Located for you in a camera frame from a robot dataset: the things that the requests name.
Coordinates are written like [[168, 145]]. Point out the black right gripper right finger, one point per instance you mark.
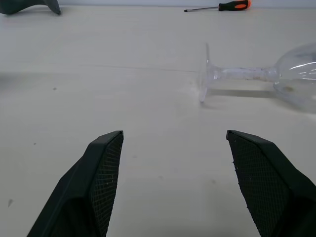
[[269, 187]]

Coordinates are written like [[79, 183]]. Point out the grey curved plastic shell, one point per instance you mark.
[[53, 5]]

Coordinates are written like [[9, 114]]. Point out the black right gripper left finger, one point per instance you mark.
[[81, 192]]

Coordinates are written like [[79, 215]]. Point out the clear wine glass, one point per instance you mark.
[[242, 74]]

